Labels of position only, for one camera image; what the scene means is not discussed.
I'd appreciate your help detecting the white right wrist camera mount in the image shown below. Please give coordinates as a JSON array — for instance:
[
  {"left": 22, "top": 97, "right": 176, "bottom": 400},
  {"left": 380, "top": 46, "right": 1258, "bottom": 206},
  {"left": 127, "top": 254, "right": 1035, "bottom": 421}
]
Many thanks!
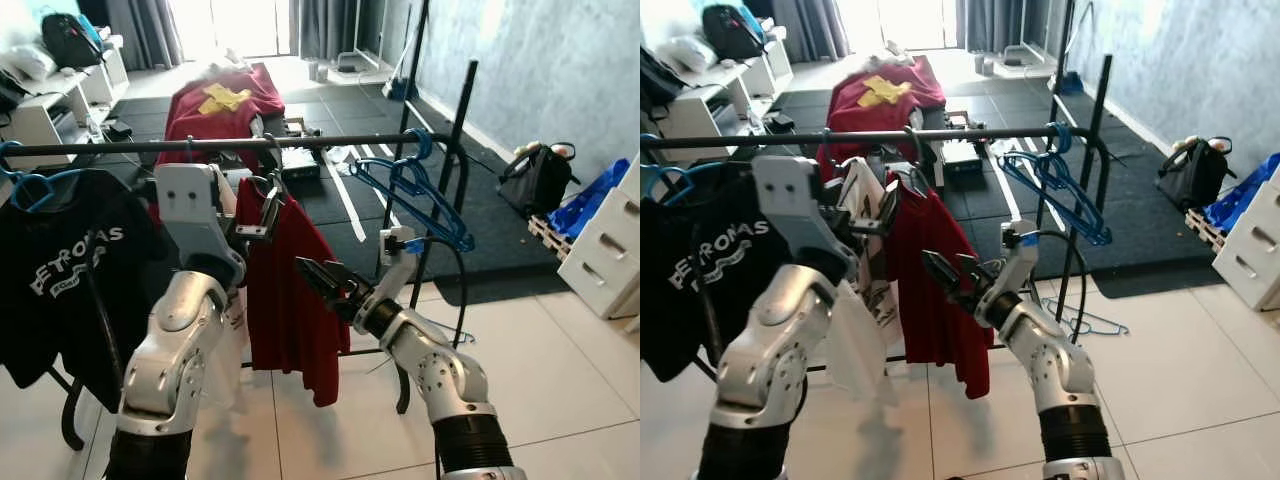
[
  {"left": 1000, "top": 220, "right": 1041, "bottom": 296},
  {"left": 380, "top": 227, "right": 422, "bottom": 301}
]

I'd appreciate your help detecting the black printed T-shirt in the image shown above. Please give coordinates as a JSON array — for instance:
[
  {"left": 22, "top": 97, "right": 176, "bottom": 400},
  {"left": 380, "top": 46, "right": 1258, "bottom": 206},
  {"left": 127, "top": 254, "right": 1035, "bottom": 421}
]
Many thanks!
[
  {"left": 0, "top": 168, "right": 169, "bottom": 413},
  {"left": 640, "top": 160, "right": 801, "bottom": 383}
]

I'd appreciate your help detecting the white drawer cabinet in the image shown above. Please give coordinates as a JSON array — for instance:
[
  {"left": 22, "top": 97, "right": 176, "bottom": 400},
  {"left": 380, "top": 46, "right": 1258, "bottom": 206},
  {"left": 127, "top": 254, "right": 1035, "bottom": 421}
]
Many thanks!
[
  {"left": 557, "top": 158, "right": 641, "bottom": 321},
  {"left": 1212, "top": 165, "right": 1280, "bottom": 311}
]

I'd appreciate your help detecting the dark hanger under red T-shirt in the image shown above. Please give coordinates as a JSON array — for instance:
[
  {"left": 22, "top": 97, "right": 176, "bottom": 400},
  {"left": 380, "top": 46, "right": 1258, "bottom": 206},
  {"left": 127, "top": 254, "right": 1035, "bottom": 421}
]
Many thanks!
[
  {"left": 905, "top": 130, "right": 936, "bottom": 196},
  {"left": 258, "top": 135, "right": 293, "bottom": 201}
]

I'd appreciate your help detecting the wooden pallet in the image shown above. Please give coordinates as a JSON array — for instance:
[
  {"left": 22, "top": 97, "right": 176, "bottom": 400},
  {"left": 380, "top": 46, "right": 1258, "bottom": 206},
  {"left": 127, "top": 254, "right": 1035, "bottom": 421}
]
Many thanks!
[
  {"left": 527, "top": 213, "right": 573, "bottom": 263},
  {"left": 1185, "top": 208, "right": 1226, "bottom": 253}
]

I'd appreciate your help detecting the white low cabinet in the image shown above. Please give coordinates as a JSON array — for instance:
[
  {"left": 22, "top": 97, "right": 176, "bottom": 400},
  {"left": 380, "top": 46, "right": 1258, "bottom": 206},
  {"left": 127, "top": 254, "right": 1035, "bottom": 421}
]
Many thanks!
[
  {"left": 655, "top": 35, "right": 796, "bottom": 141},
  {"left": 0, "top": 38, "right": 131, "bottom": 151}
]

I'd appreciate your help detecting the black pole stand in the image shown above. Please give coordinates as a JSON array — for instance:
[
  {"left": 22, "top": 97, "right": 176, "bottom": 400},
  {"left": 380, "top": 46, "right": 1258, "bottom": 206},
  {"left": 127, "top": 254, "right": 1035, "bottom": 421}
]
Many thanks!
[
  {"left": 1045, "top": 0, "right": 1079, "bottom": 121},
  {"left": 398, "top": 0, "right": 433, "bottom": 101}
]

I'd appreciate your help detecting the black handbag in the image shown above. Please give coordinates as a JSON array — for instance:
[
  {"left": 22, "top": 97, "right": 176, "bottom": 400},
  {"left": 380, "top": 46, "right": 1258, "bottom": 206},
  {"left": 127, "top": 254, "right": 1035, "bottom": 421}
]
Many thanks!
[
  {"left": 498, "top": 140, "right": 581, "bottom": 218},
  {"left": 1158, "top": 135, "right": 1238, "bottom": 211}
]

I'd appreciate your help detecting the grey curtain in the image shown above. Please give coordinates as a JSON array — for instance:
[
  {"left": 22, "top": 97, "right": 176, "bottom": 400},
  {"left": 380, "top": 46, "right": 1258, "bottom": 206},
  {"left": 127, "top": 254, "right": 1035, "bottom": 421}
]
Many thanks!
[
  {"left": 290, "top": 0, "right": 413, "bottom": 63},
  {"left": 955, "top": 0, "right": 1076, "bottom": 51},
  {"left": 770, "top": 0, "right": 846, "bottom": 63},
  {"left": 105, "top": 0, "right": 186, "bottom": 71}
]

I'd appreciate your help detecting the black device box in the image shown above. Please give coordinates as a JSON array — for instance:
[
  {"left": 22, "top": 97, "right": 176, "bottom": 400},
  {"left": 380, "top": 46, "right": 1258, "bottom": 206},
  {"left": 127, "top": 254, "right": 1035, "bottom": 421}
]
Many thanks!
[
  {"left": 278, "top": 117, "right": 323, "bottom": 183},
  {"left": 940, "top": 110, "right": 986, "bottom": 176}
]

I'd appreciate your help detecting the red blanket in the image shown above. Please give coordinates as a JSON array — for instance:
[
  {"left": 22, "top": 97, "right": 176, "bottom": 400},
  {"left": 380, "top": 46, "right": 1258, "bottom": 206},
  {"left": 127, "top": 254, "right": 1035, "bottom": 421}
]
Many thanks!
[
  {"left": 818, "top": 55, "right": 949, "bottom": 171},
  {"left": 163, "top": 62, "right": 288, "bottom": 169}
]

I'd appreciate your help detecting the thin wire hanger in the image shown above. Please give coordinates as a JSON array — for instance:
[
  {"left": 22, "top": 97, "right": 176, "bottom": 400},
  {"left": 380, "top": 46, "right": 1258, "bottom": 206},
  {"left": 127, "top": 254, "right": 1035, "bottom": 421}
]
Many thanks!
[
  {"left": 425, "top": 318, "right": 479, "bottom": 348},
  {"left": 1045, "top": 298, "right": 1131, "bottom": 338}
]

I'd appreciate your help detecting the red T-shirt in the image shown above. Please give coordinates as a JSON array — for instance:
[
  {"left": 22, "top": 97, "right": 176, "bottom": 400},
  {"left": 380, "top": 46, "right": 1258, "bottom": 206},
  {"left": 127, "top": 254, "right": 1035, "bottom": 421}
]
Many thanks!
[
  {"left": 880, "top": 170, "right": 996, "bottom": 401},
  {"left": 232, "top": 178, "right": 353, "bottom": 408}
]

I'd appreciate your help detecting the blue plastic bag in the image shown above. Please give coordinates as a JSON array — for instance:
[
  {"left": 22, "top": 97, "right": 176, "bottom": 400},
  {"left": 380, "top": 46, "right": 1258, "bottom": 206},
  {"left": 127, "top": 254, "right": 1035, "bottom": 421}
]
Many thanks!
[
  {"left": 548, "top": 158, "right": 633, "bottom": 238},
  {"left": 1203, "top": 152, "right": 1280, "bottom": 233}
]

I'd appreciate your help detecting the black metal clothes rack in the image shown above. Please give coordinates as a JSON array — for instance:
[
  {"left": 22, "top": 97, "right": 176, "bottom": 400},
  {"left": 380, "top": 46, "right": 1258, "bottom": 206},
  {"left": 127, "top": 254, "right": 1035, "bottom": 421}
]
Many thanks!
[
  {"left": 0, "top": 60, "right": 481, "bottom": 451},
  {"left": 640, "top": 55, "right": 1113, "bottom": 381}
]

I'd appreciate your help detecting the black backpack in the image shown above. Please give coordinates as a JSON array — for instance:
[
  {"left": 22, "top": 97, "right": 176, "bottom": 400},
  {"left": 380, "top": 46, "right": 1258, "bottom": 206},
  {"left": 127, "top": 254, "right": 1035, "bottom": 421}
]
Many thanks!
[
  {"left": 40, "top": 12, "right": 106, "bottom": 69},
  {"left": 700, "top": 5, "right": 769, "bottom": 61}
]

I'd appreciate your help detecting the yellow cloth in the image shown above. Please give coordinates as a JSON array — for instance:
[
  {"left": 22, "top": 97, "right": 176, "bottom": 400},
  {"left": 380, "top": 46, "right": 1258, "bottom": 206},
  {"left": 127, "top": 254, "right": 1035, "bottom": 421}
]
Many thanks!
[
  {"left": 198, "top": 85, "right": 253, "bottom": 114},
  {"left": 858, "top": 75, "right": 913, "bottom": 108}
]

